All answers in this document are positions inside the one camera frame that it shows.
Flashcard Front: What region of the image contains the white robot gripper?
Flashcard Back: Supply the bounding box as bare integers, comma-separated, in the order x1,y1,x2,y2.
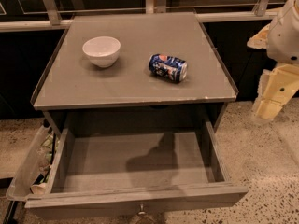
247,0,299,121

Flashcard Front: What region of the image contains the grey top drawer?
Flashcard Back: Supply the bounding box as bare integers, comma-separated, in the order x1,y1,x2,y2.
26,121,248,219

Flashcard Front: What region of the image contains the metal drawer knob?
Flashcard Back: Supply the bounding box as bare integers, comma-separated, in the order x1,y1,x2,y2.
137,203,147,217

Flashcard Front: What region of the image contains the grey cabinet with flat top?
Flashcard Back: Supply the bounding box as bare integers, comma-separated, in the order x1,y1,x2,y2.
32,13,237,127

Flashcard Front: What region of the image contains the blue soda can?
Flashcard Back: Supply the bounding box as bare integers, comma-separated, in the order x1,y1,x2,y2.
149,54,188,83

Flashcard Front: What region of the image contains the white ceramic bowl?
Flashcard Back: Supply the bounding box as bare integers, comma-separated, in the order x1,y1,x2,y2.
82,36,121,68

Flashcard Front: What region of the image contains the metal railing frame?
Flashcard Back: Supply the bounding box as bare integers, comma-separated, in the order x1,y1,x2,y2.
0,0,287,32

